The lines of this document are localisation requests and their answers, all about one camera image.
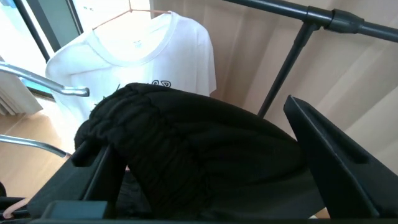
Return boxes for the black shorts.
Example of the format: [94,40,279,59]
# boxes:
[73,82,326,220]

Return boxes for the window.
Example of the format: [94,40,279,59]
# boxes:
[0,0,151,101]

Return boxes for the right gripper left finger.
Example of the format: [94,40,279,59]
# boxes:
[25,139,130,219]

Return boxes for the pink clothes hanger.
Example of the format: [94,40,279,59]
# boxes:
[0,60,91,220]
[91,0,172,31]

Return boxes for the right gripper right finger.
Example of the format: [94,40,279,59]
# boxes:
[283,94,398,219]

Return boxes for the white printed t-shirt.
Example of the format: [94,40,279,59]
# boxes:
[44,10,218,126]

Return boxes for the black clothes rack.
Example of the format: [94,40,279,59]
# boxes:
[221,0,398,119]

